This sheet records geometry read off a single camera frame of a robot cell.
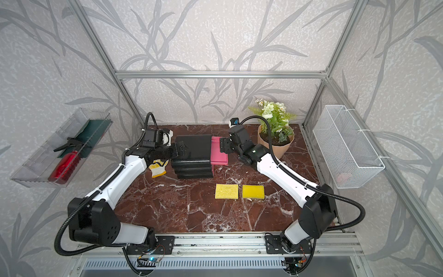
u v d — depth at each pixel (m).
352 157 0.61
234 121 0.68
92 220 0.41
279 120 0.84
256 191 0.89
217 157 0.89
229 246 0.75
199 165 0.82
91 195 0.43
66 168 0.57
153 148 0.64
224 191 0.89
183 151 0.76
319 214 0.41
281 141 0.94
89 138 0.66
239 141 0.58
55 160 0.64
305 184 0.44
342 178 0.72
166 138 0.69
